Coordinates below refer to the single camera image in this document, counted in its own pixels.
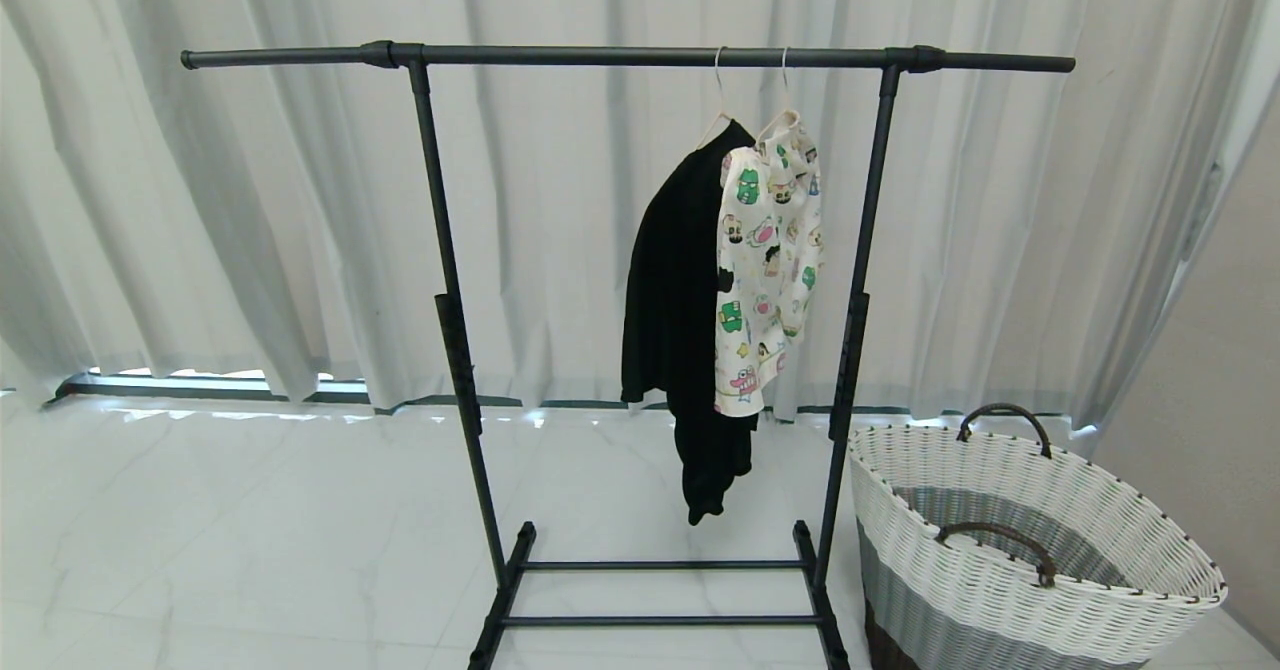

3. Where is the black garment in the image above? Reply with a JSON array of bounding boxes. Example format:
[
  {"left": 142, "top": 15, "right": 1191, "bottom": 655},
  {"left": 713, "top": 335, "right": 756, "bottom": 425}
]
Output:
[{"left": 620, "top": 118, "right": 761, "bottom": 528}]

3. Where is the cream printed garment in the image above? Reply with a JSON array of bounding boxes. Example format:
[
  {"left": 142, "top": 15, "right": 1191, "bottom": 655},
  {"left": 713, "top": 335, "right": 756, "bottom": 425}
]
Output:
[{"left": 713, "top": 110, "right": 827, "bottom": 419}]

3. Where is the pink clothes hanger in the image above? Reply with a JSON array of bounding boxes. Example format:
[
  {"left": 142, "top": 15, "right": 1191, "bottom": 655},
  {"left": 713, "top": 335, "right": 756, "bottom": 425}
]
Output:
[
  {"left": 698, "top": 47, "right": 739, "bottom": 143},
  {"left": 757, "top": 47, "right": 803, "bottom": 141}
]

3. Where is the black clothes rack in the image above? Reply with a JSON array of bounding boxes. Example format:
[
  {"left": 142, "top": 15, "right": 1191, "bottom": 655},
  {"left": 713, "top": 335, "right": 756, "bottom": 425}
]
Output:
[{"left": 180, "top": 40, "right": 1077, "bottom": 670}]

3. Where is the white laundry basket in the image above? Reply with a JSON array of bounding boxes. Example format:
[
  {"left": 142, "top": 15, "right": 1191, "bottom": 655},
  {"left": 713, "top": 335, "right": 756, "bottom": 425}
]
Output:
[{"left": 848, "top": 403, "right": 1229, "bottom": 670}]

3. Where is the white curtain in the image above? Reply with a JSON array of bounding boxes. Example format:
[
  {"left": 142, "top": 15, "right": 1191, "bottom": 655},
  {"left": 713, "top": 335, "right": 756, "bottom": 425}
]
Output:
[{"left": 0, "top": 0, "right": 1280, "bottom": 433}]

